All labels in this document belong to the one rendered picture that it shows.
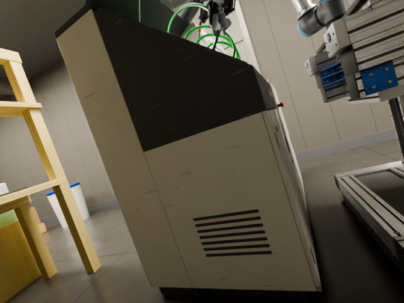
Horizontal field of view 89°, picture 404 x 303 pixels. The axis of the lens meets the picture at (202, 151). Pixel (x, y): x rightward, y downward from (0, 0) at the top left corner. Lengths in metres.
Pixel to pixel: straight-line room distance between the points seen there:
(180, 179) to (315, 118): 2.46
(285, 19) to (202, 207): 2.77
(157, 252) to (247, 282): 0.47
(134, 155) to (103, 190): 3.64
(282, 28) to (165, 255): 2.91
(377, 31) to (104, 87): 1.07
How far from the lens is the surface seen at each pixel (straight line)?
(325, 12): 1.49
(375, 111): 3.29
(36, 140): 2.04
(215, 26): 1.05
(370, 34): 0.92
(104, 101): 1.13
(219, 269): 1.09
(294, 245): 0.93
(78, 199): 4.39
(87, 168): 4.78
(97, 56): 1.16
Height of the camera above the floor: 0.78
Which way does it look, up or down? 5 degrees down
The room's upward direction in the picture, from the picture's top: 19 degrees counter-clockwise
